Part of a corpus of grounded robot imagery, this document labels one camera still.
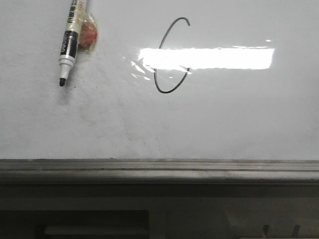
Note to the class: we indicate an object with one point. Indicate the grey aluminium marker tray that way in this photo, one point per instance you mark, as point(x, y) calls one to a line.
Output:
point(158, 171)

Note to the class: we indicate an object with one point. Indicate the white black whiteboard marker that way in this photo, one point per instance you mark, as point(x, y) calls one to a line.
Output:
point(81, 31)

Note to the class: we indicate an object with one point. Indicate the white whiteboard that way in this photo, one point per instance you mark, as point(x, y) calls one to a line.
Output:
point(191, 79)

